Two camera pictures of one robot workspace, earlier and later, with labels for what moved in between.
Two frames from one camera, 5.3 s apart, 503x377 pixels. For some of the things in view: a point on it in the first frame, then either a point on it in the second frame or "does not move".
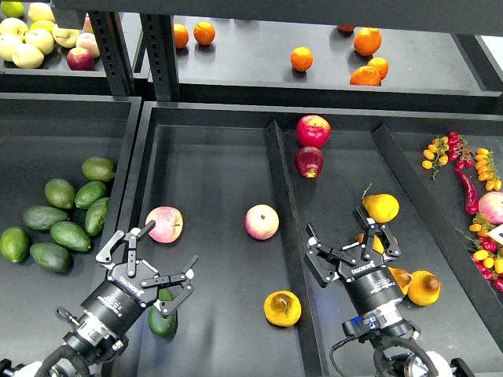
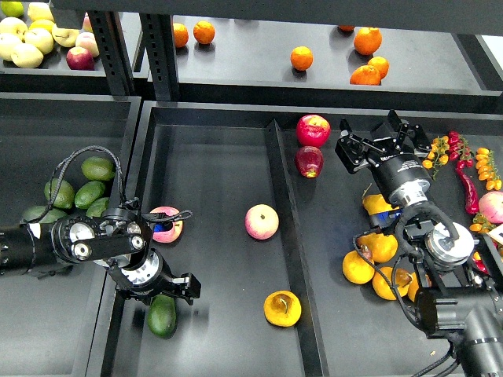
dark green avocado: (164, 327) does not move
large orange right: (367, 41) does not move
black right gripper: (368, 278) to (402, 176)
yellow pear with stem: (282, 309) does not move
